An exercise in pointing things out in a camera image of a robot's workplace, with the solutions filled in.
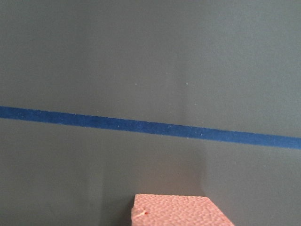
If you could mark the orange foam block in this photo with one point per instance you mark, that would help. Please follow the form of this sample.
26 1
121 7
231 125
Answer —
176 210

